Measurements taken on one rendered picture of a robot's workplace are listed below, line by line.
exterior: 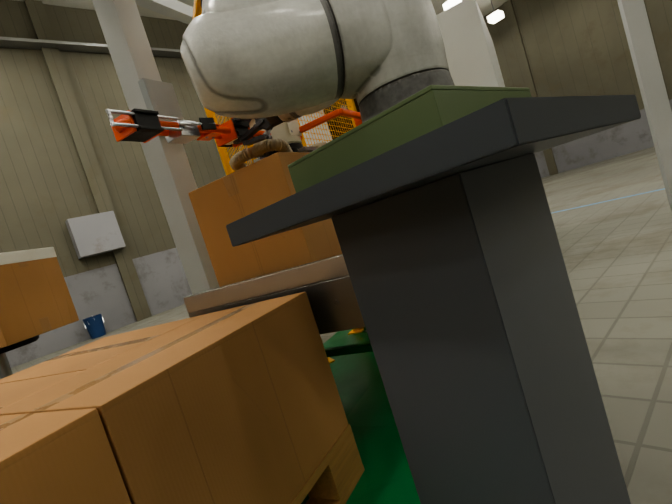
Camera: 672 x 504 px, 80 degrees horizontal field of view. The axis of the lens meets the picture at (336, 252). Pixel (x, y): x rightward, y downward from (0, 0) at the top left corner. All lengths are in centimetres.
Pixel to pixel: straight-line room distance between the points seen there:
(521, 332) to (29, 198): 943
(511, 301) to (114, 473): 62
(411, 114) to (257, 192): 82
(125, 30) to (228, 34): 217
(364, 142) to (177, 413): 55
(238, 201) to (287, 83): 74
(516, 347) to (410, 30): 46
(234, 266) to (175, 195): 116
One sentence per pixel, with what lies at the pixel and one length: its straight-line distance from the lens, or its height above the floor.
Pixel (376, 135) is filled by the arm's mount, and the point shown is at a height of 79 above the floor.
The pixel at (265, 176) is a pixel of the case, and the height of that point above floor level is 90.
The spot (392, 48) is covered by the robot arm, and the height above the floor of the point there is 91.
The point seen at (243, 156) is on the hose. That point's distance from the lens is 144.
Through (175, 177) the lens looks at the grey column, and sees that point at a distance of 248.
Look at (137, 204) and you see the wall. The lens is 999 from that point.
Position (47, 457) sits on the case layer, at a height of 52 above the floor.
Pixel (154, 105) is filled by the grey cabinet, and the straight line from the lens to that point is 254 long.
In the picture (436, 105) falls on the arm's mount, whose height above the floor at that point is 79.
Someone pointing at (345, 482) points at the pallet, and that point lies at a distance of 122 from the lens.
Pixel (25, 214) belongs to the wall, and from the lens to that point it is 960.
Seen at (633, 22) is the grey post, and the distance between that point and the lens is 393.
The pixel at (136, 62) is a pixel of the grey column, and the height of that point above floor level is 188.
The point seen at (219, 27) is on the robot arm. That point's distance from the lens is 64.
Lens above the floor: 69
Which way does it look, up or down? 4 degrees down
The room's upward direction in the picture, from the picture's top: 17 degrees counter-clockwise
